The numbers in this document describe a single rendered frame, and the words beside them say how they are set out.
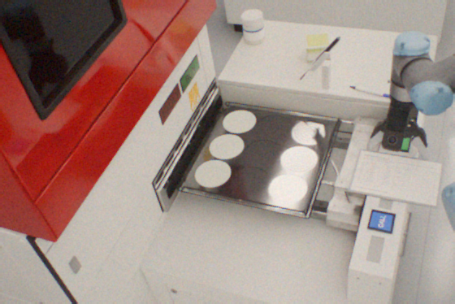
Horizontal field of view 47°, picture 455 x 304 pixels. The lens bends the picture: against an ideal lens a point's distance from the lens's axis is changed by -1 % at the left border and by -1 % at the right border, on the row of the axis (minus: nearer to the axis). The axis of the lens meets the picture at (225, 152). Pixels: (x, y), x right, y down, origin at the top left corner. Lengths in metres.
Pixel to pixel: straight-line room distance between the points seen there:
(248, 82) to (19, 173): 0.92
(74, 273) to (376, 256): 0.65
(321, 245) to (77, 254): 0.61
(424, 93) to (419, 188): 0.31
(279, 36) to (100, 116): 0.92
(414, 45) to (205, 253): 0.72
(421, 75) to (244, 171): 0.56
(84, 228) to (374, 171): 0.71
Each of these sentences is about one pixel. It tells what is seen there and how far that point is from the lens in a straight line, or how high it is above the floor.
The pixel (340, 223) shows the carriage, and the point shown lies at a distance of 1.38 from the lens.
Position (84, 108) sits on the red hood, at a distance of 1.01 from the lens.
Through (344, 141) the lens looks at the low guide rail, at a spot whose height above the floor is 0.85.
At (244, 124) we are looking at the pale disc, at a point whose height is 0.90.
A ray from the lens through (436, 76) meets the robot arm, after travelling 1.15.
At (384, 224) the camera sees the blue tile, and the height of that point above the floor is 0.96.
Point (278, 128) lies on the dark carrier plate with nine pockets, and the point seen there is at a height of 0.90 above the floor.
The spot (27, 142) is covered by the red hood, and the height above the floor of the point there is 1.44.
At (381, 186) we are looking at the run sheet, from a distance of 1.34.
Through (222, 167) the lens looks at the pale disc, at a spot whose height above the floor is 0.90.
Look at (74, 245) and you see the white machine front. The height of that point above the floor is 1.11.
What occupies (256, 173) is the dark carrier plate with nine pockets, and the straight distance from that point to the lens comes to 1.46.
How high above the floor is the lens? 1.98
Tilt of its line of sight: 45 degrees down
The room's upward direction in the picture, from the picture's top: 11 degrees counter-clockwise
